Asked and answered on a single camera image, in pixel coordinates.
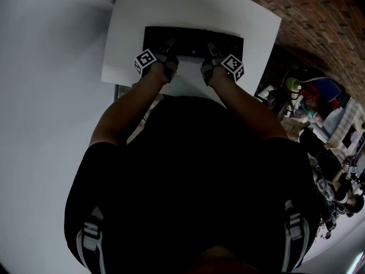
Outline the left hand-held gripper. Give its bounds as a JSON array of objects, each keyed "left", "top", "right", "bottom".
[{"left": 133, "top": 38, "right": 180, "bottom": 84}]

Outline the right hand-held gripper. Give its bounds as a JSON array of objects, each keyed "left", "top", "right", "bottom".
[{"left": 200, "top": 42, "right": 245, "bottom": 86}]

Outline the black keyboard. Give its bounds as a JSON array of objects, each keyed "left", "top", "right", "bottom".
[{"left": 142, "top": 26, "right": 245, "bottom": 59}]

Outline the person's left forearm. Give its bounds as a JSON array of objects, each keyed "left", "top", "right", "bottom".
[{"left": 88, "top": 64, "right": 172, "bottom": 148}]

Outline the person's right forearm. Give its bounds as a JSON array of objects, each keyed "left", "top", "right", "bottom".
[{"left": 208, "top": 67, "right": 289, "bottom": 142}]

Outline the white table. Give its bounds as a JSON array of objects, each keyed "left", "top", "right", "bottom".
[{"left": 102, "top": 0, "right": 283, "bottom": 111}]

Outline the dark brown bag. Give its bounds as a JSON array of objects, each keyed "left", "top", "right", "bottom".
[{"left": 266, "top": 88, "right": 287, "bottom": 119}]

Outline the green plastic bottle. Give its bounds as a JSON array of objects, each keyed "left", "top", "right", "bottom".
[{"left": 286, "top": 77, "right": 302, "bottom": 91}]

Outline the person's black shirt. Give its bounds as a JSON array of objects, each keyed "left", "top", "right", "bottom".
[{"left": 64, "top": 95, "right": 322, "bottom": 274}]

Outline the plaid cloth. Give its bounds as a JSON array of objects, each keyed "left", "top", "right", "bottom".
[{"left": 322, "top": 98, "right": 365, "bottom": 154}]

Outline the pile of dark equipment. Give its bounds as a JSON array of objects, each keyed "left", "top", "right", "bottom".
[{"left": 313, "top": 164, "right": 343, "bottom": 239}]

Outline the grey right backpack strap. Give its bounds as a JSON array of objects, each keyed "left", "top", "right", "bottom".
[{"left": 282, "top": 200, "right": 311, "bottom": 272}]

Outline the grey backpack strap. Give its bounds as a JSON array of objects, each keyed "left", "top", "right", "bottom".
[
  {"left": 282, "top": 200, "right": 311, "bottom": 272},
  {"left": 76, "top": 205, "right": 105, "bottom": 274}
]

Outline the grey left backpack strap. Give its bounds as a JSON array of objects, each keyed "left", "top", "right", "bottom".
[{"left": 76, "top": 205, "right": 105, "bottom": 274}]

